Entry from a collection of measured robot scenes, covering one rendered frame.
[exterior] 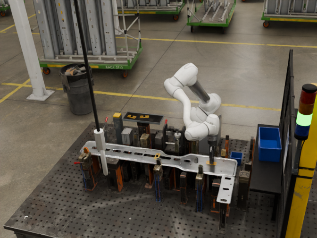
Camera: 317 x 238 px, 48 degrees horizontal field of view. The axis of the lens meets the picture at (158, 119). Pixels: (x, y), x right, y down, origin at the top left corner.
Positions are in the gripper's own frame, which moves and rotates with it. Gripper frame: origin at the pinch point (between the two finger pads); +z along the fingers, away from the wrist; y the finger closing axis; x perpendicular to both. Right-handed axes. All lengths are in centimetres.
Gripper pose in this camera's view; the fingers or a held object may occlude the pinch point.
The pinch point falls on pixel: (211, 159)
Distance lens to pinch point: 295.9
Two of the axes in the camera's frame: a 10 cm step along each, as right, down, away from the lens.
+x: 9.6, 1.1, -2.8
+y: -2.9, 5.1, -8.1
